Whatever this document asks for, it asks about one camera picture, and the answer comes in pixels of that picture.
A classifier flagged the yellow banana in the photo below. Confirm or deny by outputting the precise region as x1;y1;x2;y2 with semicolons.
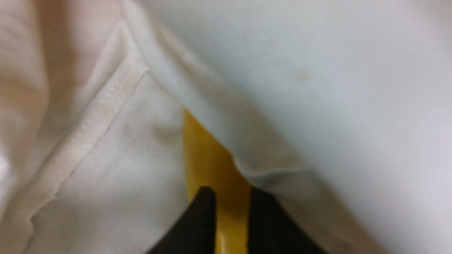
183;110;252;254

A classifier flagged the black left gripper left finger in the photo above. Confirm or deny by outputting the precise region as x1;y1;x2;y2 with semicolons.
148;186;216;254

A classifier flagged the white cloth tote bag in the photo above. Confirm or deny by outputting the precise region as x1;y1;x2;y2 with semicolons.
1;0;451;254

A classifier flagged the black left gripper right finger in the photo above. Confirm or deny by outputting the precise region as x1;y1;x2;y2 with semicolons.
247;187;326;254

